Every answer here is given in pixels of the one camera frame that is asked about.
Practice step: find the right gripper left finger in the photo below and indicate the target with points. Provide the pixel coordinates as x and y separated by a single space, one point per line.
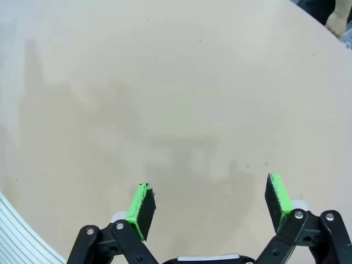
143 209

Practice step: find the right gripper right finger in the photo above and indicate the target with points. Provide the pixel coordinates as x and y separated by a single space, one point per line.
275 203

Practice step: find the person's left forearm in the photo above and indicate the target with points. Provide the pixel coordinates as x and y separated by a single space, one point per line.
343 6

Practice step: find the person's left hand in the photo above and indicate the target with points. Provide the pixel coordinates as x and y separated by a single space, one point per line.
336 24

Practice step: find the white ribbed panel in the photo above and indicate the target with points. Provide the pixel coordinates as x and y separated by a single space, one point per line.
19 233

